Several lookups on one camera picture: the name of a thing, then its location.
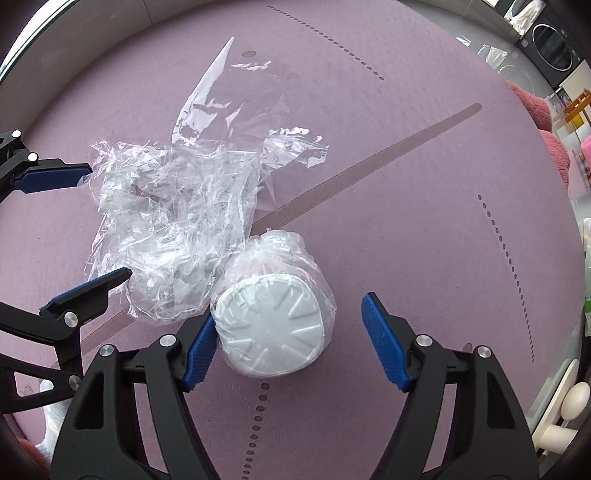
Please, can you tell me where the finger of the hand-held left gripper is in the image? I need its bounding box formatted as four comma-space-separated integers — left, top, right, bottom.
0, 130, 93, 204
0, 267, 134, 416

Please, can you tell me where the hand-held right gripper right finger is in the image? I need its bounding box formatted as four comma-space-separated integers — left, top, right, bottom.
361, 292, 541, 480

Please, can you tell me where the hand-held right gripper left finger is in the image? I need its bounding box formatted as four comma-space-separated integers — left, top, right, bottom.
51, 314, 218, 480

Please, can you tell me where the white plastic bottle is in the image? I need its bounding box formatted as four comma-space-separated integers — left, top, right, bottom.
210, 231, 338, 379

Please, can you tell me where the clear plastic wrap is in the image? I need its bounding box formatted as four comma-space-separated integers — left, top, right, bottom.
85, 37, 329, 324

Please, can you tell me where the person's white sock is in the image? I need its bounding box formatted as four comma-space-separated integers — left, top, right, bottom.
36, 378, 77, 455

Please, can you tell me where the purple mat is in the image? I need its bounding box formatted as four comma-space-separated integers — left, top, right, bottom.
0, 0, 583, 480

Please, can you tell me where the person's red trouser leg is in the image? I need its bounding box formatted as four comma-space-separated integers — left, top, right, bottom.
16, 436, 54, 474

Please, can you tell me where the white stand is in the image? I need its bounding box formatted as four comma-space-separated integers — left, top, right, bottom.
531, 360, 591, 457

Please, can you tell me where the white egg-shaped ornament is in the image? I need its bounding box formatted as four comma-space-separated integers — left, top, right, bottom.
561, 383, 591, 421

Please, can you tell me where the red fleece cloth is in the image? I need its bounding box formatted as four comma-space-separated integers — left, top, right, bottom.
505, 80, 573, 190

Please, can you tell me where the wooden rack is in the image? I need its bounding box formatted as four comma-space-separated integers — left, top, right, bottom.
561, 88, 591, 134

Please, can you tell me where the white plastic bag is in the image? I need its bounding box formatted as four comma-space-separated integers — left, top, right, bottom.
478, 44, 509, 70

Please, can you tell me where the dark washing machine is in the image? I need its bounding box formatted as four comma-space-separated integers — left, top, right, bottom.
517, 4, 583, 88

